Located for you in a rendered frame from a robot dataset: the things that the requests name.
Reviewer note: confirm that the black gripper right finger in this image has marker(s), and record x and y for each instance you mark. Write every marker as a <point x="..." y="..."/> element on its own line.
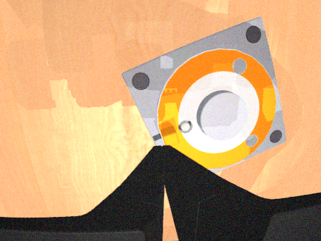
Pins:
<point x="207" y="207"/>

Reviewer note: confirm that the orange round plate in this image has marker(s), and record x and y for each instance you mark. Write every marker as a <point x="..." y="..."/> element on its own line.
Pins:
<point x="191" y="82"/>

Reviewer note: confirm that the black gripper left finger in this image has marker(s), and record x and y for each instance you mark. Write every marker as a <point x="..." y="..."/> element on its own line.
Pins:
<point x="132" y="212"/>

